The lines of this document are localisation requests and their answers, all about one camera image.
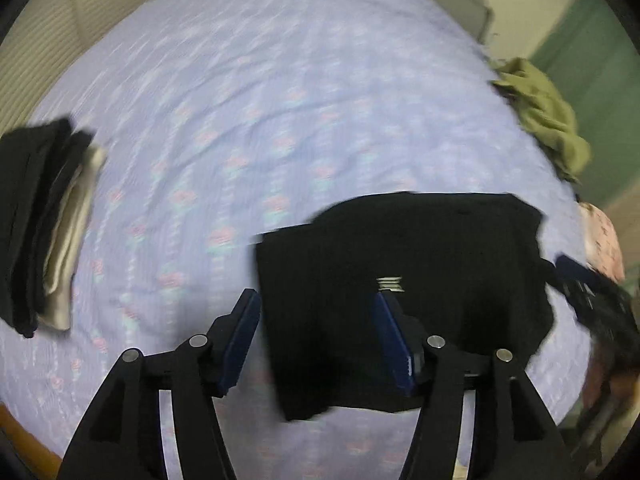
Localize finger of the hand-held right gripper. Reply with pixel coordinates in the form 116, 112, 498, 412
554, 255, 601, 311

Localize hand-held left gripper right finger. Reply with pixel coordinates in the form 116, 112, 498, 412
371, 291, 571, 480

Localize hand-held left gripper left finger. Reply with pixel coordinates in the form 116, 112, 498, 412
56, 288, 262, 480

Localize black pants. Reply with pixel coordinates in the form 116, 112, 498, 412
255, 192, 555, 422

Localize pink patterned cloth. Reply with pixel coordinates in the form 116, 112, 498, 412
576, 202, 626, 282

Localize olive green garment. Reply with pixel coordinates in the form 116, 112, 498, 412
491, 58, 592, 183

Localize floral lavender bed sheet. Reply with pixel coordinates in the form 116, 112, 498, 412
0, 0, 593, 480

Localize folded cream cloth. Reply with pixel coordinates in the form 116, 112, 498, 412
42, 146, 107, 332

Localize stack of folded dark clothes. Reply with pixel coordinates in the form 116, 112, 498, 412
0, 118, 96, 339

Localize wooden bed frame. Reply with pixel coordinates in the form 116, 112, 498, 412
0, 404, 63, 480

